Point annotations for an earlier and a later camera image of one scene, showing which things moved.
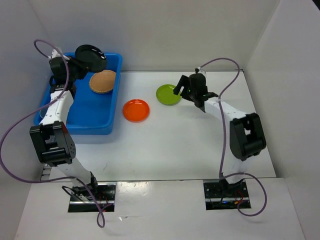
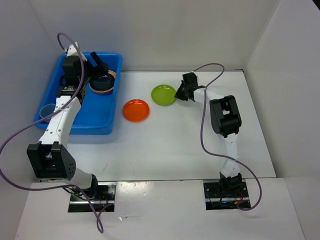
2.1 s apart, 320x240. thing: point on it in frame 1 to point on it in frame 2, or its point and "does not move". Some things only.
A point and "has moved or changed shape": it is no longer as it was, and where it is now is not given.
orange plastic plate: x=136 y=110 does not move
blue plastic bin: x=91 y=113 does not move
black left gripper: x=72 y=61 to x=102 y=69
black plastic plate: x=92 y=57 has moved or changed shape
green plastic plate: x=165 y=96 has moved or changed shape
